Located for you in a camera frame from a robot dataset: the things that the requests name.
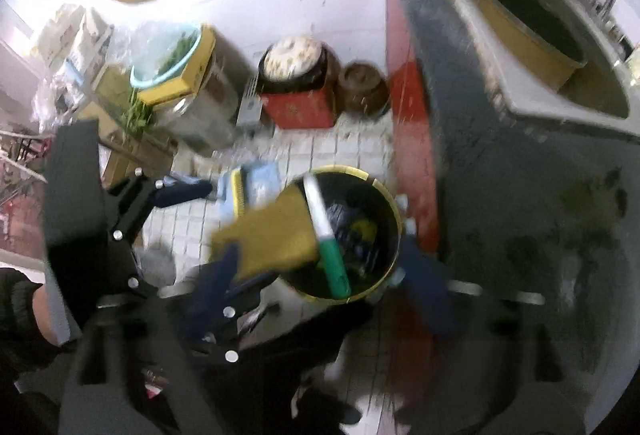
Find red cabinet front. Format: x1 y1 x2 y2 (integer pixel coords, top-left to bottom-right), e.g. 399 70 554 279
382 0 451 366

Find dark jar with white lid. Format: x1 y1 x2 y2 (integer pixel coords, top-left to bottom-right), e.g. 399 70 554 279
257 36 341 93

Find grey plastic dustpan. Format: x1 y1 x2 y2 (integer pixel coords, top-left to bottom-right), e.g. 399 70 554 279
235 75 263 128

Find white boxes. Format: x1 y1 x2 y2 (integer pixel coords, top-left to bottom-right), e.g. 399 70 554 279
35 5 113 76

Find bowl on yellow box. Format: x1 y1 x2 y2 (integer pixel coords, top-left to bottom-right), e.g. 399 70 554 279
137 26 217 106

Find red box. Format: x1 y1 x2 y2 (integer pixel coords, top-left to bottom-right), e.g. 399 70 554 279
259 87 337 130

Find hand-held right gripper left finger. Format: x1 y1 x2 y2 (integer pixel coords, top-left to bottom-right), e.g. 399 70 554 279
57 242 243 435

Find yellow crumpled wrapper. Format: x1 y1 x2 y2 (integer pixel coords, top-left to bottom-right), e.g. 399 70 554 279
347 217 378 248

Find light blue basin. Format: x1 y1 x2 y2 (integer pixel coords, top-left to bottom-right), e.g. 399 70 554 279
129 22 207 88

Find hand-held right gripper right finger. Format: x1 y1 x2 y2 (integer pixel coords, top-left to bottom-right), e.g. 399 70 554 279
395 235 586 435

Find person's black shoe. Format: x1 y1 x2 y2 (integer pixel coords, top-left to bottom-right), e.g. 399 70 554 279
290 365 363 426

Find clear plastic bag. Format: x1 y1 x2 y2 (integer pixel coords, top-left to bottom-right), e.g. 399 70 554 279
30 22 201 130

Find steel sink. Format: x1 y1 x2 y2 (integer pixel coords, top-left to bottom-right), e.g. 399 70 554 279
405 0 640 138

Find yellow-rimmed trash bin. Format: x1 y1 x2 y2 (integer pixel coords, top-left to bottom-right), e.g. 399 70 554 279
277 165 406 303

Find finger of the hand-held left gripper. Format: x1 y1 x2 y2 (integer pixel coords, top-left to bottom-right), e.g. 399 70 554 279
130 275 281 366
106 169 214 237

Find brown clay pot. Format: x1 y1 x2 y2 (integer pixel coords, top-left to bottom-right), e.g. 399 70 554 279
337 61 391 118

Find large glass jar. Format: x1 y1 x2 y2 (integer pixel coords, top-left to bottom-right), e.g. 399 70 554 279
155 60 241 156

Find green leafy vegetables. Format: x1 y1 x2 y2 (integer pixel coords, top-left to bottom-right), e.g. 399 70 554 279
120 32 198 136

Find yellow basin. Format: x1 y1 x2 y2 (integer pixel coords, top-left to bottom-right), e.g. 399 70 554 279
475 0 588 93

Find metal wire rack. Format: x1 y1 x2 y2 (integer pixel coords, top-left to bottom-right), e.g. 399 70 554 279
0 125 56 256

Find brown cardboard piece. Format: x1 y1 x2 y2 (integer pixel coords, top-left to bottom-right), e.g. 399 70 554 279
210 189 323 281

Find brown cardboard box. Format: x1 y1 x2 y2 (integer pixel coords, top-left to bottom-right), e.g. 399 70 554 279
75 65 178 186

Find person's left forearm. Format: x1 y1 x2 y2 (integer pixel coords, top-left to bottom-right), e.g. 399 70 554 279
0 267 66 366

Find white and green tube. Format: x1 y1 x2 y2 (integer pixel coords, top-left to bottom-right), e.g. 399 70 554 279
302 172 353 298

